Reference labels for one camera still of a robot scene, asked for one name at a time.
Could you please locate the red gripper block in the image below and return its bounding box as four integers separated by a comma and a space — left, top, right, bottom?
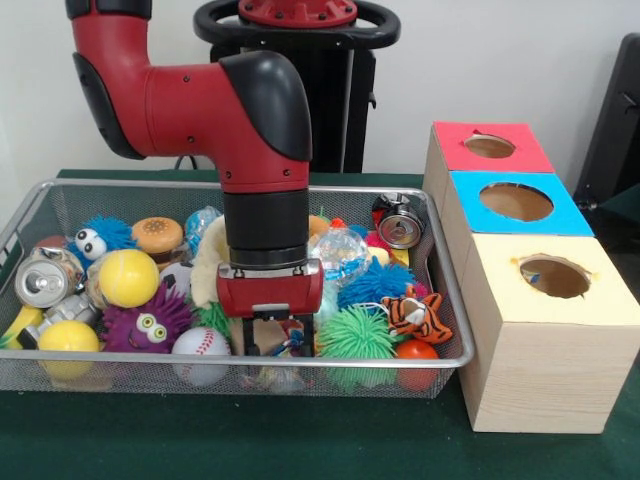
215, 257, 325, 358

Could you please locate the wooden box with three holes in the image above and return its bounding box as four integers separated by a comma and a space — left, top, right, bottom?
422, 121, 640, 434

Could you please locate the green spiky rubber ball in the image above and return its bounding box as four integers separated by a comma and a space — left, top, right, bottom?
317, 305, 399, 359

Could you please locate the white baseball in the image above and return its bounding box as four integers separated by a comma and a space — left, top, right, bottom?
171, 326, 233, 386

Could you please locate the cream waffle cloth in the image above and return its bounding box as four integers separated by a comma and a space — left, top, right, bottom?
191, 217, 232, 309

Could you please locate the tiger plush toy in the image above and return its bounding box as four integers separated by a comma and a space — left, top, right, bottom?
381, 291, 455, 345

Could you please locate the purple spiky monster toy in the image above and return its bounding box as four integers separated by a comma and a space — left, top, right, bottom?
102, 282, 196, 354

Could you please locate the yellow tennis ball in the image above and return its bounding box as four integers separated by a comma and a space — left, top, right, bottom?
97, 248, 161, 308

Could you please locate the plain yellow ball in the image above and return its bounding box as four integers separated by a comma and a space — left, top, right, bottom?
37, 320, 100, 379

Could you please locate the crushed silver drink can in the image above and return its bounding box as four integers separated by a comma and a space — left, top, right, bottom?
13, 248, 86, 309

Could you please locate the green cloth on side table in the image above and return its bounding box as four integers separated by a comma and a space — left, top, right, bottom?
597, 187, 640, 241

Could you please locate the wire mesh bin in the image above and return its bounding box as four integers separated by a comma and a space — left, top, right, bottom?
0, 178, 476, 399

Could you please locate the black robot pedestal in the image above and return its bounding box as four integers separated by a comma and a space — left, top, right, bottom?
193, 0, 401, 174

